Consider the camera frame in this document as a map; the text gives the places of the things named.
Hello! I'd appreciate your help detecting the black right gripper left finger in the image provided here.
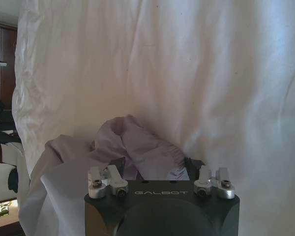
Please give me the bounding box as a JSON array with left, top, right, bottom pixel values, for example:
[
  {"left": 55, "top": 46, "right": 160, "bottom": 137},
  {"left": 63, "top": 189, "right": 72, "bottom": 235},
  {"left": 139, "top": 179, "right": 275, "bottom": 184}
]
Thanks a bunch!
[{"left": 88, "top": 159, "right": 129, "bottom": 199}]

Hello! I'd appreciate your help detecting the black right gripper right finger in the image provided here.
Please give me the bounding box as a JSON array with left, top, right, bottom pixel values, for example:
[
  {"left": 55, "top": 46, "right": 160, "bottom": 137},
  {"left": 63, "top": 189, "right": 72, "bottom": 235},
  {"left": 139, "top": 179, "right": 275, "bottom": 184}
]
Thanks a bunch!
[{"left": 183, "top": 157, "right": 236, "bottom": 199}]

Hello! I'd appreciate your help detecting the pale lilac garment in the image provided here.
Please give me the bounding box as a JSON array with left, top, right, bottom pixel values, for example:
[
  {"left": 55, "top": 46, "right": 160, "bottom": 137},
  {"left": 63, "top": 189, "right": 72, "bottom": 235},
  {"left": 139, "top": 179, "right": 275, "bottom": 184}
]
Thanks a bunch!
[{"left": 30, "top": 114, "right": 190, "bottom": 197}]

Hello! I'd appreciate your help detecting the white bed sheet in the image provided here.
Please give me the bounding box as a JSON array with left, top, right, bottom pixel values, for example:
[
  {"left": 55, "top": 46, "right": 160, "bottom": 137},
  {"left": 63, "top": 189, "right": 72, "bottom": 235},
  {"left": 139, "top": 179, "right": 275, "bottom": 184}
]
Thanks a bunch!
[{"left": 11, "top": 0, "right": 295, "bottom": 236}]

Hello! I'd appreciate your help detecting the small black hanging cloth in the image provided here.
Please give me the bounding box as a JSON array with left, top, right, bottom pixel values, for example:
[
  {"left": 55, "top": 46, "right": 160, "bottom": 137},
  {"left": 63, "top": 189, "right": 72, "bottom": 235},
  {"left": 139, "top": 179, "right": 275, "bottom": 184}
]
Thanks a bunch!
[{"left": 7, "top": 167, "right": 20, "bottom": 194}]

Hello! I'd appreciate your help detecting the white cushioned furniture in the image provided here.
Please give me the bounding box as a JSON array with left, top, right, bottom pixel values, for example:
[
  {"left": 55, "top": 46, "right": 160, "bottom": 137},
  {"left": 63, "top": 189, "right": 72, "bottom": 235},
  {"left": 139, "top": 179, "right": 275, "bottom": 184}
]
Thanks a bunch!
[{"left": 0, "top": 143, "right": 25, "bottom": 199}]

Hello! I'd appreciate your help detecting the black garment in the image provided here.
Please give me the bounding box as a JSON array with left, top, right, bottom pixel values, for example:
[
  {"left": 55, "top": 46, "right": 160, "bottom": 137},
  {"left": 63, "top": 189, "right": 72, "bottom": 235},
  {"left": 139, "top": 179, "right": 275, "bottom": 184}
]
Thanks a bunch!
[{"left": 0, "top": 98, "right": 22, "bottom": 147}]

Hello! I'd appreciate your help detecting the brown wooden cabinet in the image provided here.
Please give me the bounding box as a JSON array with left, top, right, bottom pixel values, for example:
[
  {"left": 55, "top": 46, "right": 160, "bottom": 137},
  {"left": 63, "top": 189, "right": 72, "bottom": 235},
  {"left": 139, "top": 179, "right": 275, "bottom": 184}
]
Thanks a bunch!
[{"left": 0, "top": 20, "right": 18, "bottom": 102}]

